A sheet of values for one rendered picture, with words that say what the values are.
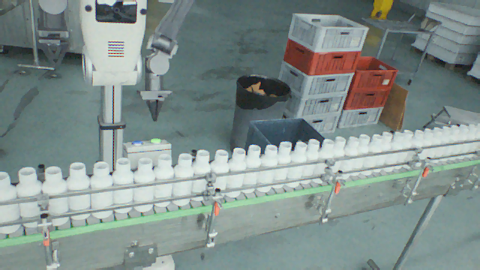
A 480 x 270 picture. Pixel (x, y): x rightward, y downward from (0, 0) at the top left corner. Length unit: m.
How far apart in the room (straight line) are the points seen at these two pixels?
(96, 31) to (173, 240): 0.79
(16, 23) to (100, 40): 3.47
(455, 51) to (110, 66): 7.20
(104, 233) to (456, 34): 7.59
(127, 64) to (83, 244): 0.72
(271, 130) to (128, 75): 0.76
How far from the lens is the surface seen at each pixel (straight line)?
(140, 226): 1.19
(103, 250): 1.22
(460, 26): 8.19
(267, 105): 3.01
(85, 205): 1.14
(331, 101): 3.91
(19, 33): 5.00
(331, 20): 4.03
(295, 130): 2.04
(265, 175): 1.28
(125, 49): 1.56
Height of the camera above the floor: 1.80
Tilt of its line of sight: 30 degrees down
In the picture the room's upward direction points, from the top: 11 degrees clockwise
